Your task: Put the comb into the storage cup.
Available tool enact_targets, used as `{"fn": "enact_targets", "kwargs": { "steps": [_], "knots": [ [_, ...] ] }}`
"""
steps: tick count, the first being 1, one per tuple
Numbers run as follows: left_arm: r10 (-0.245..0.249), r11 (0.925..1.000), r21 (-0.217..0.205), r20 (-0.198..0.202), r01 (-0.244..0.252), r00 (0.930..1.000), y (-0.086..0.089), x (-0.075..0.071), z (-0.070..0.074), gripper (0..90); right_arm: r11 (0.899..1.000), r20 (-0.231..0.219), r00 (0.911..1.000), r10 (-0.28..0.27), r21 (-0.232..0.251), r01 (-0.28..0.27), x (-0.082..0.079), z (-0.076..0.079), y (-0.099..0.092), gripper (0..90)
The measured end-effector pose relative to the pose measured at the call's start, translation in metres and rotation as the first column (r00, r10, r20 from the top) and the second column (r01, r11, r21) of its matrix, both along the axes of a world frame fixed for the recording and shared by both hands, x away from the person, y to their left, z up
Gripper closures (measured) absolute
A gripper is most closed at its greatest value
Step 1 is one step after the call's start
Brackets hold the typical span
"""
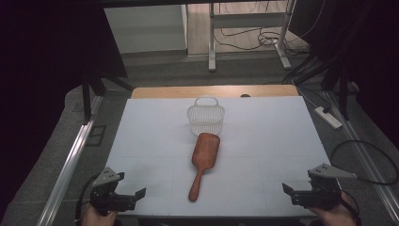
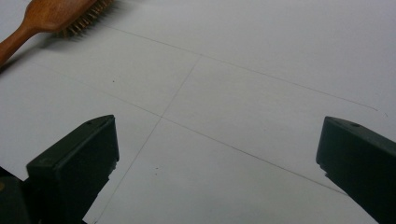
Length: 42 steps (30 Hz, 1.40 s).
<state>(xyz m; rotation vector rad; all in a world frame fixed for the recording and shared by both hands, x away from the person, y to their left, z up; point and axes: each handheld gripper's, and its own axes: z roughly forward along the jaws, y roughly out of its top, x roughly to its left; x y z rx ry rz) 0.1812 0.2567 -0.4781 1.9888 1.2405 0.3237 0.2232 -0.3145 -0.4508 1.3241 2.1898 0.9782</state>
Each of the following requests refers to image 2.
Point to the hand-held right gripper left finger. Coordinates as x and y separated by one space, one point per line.
77 155

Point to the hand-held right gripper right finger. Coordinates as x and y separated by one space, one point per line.
361 155

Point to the wooden hairbrush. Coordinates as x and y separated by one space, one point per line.
46 14

